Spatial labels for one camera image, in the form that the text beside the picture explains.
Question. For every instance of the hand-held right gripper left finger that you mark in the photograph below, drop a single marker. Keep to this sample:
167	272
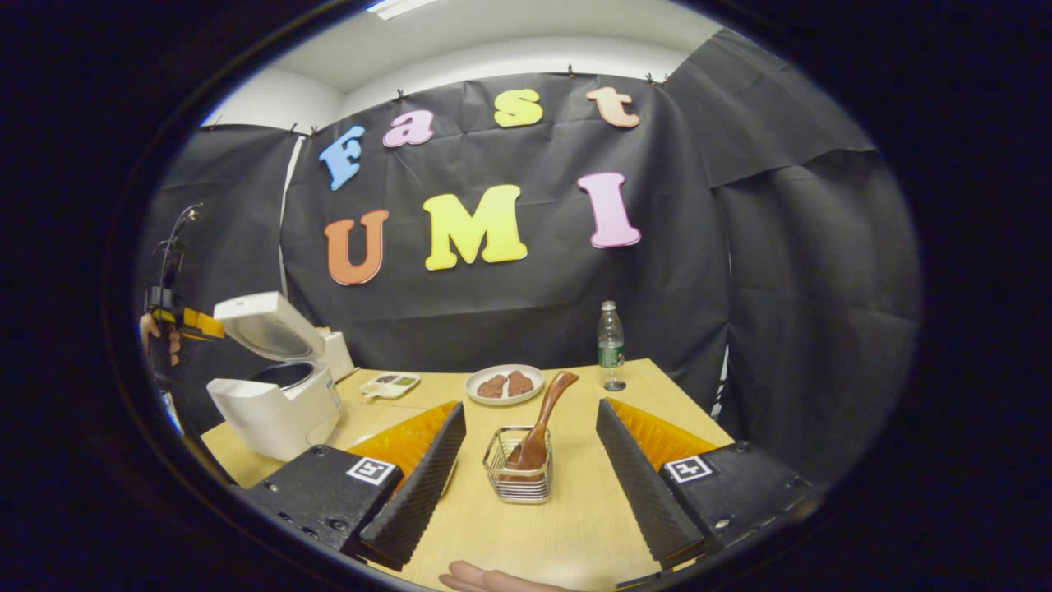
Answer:
419	493

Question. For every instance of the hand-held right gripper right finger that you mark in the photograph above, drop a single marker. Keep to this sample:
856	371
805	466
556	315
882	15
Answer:
637	485

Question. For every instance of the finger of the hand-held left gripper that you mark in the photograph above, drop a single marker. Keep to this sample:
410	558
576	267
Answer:
201	326

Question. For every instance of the brown wooden spoon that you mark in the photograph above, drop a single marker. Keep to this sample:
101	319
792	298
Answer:
546	411

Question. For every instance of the white rice cooker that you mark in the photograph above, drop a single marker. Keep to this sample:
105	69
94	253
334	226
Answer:
275	419

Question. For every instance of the white divided seasoning tray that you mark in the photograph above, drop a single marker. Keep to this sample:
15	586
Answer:
390	385

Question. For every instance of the brown meat piece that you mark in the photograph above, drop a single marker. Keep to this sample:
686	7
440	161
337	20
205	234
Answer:
492	386
520	383

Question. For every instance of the white toaster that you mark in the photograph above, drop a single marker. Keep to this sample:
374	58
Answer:
339	353

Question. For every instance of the plastic water bottle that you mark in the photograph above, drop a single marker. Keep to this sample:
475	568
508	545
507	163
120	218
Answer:
611	345

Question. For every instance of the white plate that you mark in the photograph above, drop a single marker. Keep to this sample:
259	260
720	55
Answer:
538	382

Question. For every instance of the black backdrop cloth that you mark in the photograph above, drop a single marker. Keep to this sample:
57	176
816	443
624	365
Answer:
657	263

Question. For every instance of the large ceiling light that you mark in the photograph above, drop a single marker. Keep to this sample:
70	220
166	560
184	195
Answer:
399	6

